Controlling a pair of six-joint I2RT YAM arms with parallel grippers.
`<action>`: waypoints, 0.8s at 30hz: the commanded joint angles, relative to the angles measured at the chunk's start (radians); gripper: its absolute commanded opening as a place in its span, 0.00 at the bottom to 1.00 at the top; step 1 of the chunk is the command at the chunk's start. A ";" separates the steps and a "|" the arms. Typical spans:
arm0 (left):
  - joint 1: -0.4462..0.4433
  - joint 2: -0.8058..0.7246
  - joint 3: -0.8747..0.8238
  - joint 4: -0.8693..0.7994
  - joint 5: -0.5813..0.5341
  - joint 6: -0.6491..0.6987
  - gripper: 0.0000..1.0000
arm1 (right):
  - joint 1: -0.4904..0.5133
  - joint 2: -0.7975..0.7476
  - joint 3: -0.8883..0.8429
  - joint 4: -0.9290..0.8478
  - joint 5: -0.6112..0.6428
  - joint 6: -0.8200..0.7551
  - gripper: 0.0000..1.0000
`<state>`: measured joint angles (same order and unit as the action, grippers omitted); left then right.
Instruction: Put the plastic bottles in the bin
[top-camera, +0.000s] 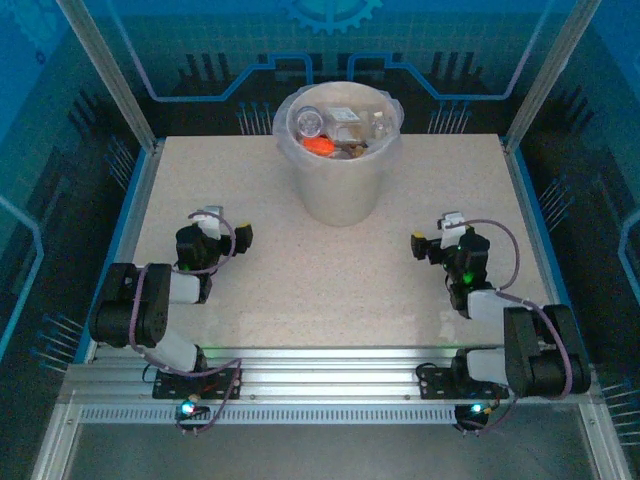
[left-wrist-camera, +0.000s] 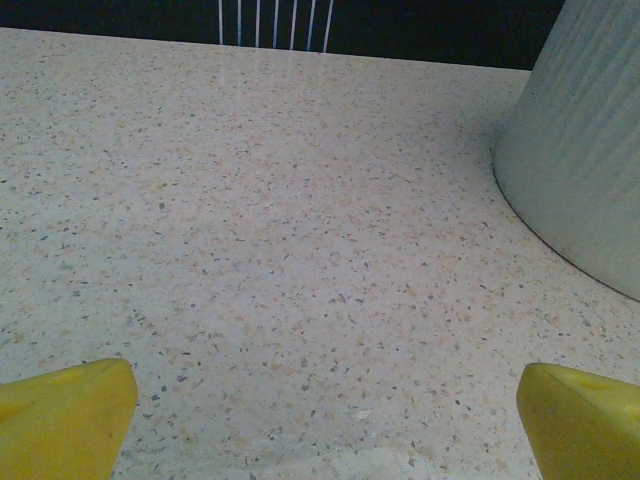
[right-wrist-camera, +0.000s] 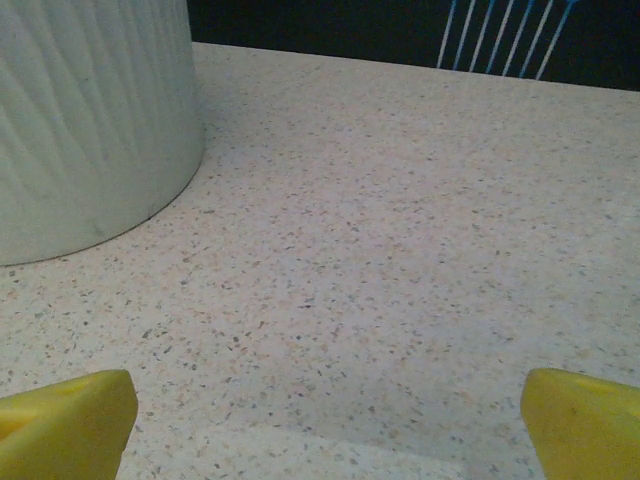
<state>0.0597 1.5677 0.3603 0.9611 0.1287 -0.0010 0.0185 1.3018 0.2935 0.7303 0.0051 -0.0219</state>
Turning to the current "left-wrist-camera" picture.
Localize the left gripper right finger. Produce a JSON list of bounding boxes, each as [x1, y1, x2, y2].
[[515, 363, 640, 480]]

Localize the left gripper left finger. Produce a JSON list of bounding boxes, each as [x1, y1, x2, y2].
[[0, 357, 139, 480]]

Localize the ribbed round waste bin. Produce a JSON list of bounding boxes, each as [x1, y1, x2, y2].
[[492, 0, 640, 304]]

